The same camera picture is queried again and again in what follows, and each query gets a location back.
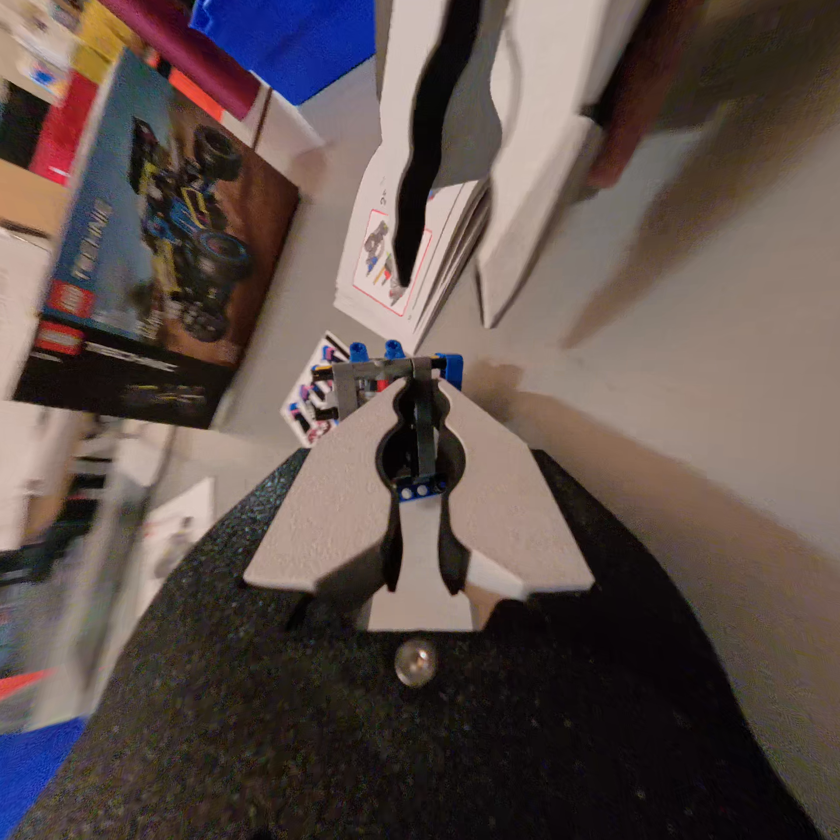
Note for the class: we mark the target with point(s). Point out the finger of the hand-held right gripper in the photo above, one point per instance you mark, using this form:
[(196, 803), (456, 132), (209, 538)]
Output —
[(558, 98), (400, 79)]

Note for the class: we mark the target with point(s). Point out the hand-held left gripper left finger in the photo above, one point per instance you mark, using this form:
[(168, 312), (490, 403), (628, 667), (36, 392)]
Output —
[(328, 518)]

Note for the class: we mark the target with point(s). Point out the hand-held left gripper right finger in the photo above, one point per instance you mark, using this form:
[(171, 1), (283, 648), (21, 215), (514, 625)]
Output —
[(518, 518)]

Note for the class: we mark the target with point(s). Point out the grey and blue lego assembly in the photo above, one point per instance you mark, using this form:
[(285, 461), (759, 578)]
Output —
[(358, 384)]

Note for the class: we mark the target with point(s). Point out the lego sticker sheet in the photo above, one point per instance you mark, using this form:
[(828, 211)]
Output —
[(308, 400)]

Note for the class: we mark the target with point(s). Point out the open lego instruction booklet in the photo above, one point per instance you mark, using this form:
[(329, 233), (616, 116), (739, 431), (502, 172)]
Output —
[(367, 289)]

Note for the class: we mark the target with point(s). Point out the lego set box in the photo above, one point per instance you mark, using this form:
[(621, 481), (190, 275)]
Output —
[(164, 262)]

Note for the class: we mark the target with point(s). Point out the person's right hand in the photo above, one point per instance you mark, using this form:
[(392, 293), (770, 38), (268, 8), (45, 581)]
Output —
[(643, 98)]

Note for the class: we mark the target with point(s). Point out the blue plastic bin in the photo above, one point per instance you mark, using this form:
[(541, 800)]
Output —
[(295, 46)]

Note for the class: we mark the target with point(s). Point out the maroon cylinder bottle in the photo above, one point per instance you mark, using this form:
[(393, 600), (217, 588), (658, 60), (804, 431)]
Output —
[(190, 59)]

